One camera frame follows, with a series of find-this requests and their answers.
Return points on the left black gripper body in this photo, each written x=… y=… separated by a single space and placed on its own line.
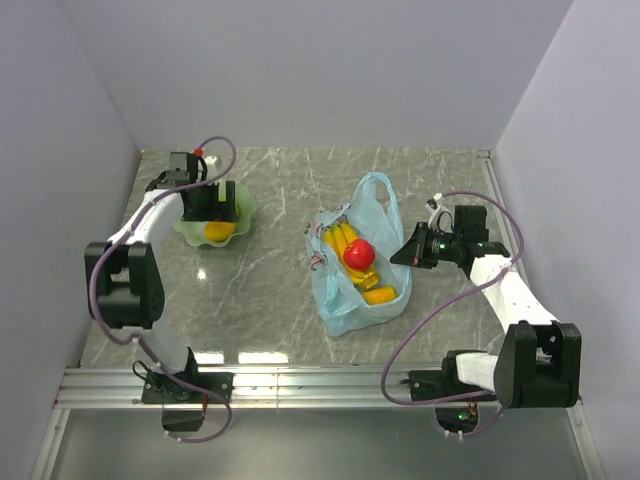
x=208 y=207

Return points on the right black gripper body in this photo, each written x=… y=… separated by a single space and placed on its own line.
x=440 y=247

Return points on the yellow fake lemon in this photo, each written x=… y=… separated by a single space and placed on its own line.
x=219 y=231

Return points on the red fake apple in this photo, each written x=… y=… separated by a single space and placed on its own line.
x=359 y=255

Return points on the light blue plastic bag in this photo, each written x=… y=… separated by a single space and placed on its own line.
x=373 y=212

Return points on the fake mango yellow green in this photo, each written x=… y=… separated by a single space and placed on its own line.
x=381 y=295

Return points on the yellow fake banana bunch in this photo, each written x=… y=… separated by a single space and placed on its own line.
x=338 y=237

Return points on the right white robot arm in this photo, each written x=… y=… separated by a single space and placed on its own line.
x=538 y=365

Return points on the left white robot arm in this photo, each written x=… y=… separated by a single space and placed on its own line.
x=126 y=296

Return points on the light green wavy plate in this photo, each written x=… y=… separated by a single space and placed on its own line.
x=240 y=220

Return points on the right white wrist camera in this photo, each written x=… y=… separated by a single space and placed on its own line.
x=441 y=218

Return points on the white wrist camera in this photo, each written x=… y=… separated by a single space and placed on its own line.
x=441 y=218
x=210 y=160

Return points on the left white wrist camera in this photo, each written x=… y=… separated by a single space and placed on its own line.
x=210 y=160

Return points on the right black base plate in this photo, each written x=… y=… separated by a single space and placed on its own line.
x=433 y=384

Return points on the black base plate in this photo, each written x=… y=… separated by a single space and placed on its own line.
x=159 y=389
x=433 y=384

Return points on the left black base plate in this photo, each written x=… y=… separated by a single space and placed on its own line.
x=159 y=389

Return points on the aluminium rail frame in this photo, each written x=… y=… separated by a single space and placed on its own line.
x=298 y=422

